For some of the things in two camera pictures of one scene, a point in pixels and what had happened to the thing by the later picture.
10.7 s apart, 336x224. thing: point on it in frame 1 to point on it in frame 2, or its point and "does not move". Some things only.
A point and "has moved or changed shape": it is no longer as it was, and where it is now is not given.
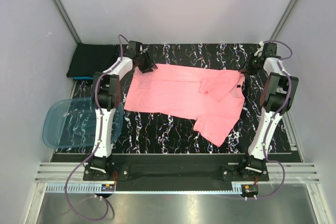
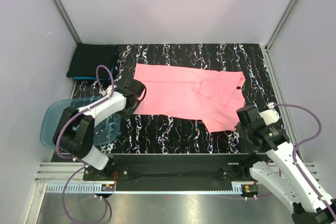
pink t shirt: [213, 97] has moved or changed shape
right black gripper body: [252, 65] to [242, 131]
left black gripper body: [139, 55] to [129, 110]
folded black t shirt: [90, 59] does not move
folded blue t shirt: [83, 77] does not move
